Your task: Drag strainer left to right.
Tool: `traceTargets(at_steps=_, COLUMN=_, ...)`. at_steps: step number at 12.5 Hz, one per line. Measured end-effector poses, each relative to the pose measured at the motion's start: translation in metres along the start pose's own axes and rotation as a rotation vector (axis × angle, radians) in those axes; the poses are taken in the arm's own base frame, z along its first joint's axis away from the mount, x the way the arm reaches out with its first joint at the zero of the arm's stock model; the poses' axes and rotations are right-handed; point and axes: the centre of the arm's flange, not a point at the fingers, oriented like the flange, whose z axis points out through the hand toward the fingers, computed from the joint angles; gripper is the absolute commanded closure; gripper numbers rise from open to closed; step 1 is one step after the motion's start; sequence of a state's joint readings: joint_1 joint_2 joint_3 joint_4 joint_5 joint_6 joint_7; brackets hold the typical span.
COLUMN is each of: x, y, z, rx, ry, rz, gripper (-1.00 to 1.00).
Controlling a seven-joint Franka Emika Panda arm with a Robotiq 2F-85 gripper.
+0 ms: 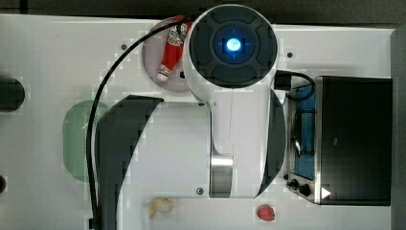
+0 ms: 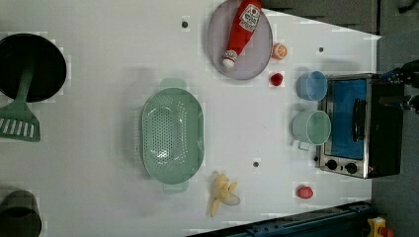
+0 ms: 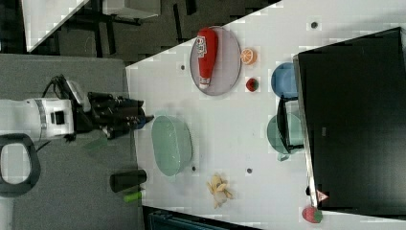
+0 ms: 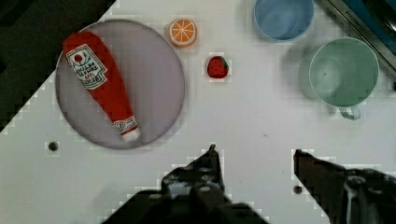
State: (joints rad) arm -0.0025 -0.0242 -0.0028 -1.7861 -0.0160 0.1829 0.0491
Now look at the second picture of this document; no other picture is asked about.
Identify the black round pan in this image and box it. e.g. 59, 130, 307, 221
0, 34, 67, 103

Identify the red ketchup bottle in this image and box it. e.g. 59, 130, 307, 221
222, 0, 262, 68

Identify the green plastic mug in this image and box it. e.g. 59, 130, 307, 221
292, 111, 331, 151

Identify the dark grey pot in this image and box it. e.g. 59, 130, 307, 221
0, 190, 42, 237

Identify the silver black toaster oven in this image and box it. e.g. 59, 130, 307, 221
316, 73, 404, 179

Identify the green plastic strainer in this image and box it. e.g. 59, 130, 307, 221
140, 78, 205, 195

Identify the orange toy fruit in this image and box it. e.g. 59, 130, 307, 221
272, 43, 288, 60

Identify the small red toy fruit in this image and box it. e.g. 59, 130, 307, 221
270, 73, 284, 87

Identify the peeled toy banana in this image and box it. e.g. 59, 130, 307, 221
209, 174, 241, 217

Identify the blue metal frame rail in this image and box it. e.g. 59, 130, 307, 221
188, 201, 377, 237

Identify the green slotted spatula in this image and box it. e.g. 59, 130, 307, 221
0, 65, 41, 142

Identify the red toy strawberry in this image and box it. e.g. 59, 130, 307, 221
296, 187, 313, 199

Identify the grey round plate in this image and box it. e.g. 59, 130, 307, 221
206, 0, 273, 80

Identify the yellow red emergency button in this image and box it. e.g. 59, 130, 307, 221
368, 217, 394, 237

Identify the blue plastic cup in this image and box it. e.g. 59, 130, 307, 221
296, 71, 328, 102

